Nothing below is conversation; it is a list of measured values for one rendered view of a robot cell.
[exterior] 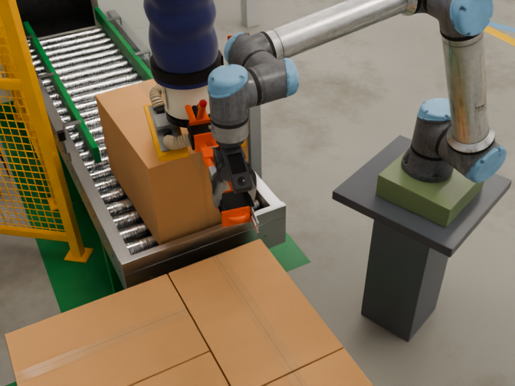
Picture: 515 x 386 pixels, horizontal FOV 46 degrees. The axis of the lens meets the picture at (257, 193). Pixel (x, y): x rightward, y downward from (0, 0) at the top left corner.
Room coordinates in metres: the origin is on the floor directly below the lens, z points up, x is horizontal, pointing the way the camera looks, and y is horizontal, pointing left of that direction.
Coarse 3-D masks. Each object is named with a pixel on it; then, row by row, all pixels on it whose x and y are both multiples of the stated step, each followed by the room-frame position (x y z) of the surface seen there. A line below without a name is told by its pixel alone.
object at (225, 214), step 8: (224, 192) 1.23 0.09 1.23; (232, 192) 1.23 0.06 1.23; (224, 200) 1.20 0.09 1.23; (232, 200) 1.20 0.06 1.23; (240, 200) 1.20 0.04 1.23; (224, 208) 1.17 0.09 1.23; (232, 208) 1.17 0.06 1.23; (240, 208) 1.17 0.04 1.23; (248, 208) 1.17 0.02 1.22; (224, 216) 1.15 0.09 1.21; (224, 224) 1.15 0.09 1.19; (232, 224) 1.16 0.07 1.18
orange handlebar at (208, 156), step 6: (186, 108) 1.68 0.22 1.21; (192, 114) 1.64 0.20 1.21; (192, 120) 1.61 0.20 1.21; (198, 144) 1.49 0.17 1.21; (204, 144) 1.48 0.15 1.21; (216, 144) 1.47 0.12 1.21; (204, 150) 1.44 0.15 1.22; (210, 150) 1.44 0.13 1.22; (204, 156) 1.41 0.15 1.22; (210, 156) 1.41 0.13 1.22; (210, 162) 1.38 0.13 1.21; (234, 216) 1.16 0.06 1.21; (240, 216) 1.16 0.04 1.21; (246, 216) 1.16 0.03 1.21; (234, 222) 1.15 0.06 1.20; (240, 222) 1.15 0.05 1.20
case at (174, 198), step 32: (96, 96) 2.22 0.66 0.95; (128, 96) 2.22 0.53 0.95; (128, 128) 1.98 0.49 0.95; (128, 160) 1.93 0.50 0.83; (192, 160) 1.80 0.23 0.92; (128, 192) 2.02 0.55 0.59; (160, 192) 1.73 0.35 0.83; (192, 192) 1.79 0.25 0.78; (160, 224) 1.72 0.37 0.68; (192, 224) 1.78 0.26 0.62
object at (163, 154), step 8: (152, 112) 1.85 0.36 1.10; (160, 112) 1.81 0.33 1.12; (152, 120) 1.80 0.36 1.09; (152, 128) 1.75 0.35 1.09; (176, 128) 1.75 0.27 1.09; (152, 136) 1.71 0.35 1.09; (160, 136) 1.69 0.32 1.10; (160, 144) 1.65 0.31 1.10; (160, 152) 1.61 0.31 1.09; (168, 152) 1.61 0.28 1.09; (176, 152) 1.61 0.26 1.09; (184, 152) 1.61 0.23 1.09; (160, 160) 1.58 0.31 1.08
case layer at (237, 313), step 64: (256, 256) 1.68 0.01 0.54; (64, 320) 1.38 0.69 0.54; (128, 320) 1.37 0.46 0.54; (192, 320) 1.37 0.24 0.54; (256, 320) 1.36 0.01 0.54; (320, 320) 1.36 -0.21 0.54; (64, 384) 1.12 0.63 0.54; (128, 384) 1.12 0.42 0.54; (192, 384) 1.11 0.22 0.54; (256, 384) 1.11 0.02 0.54; (320, 384) 1.10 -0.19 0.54
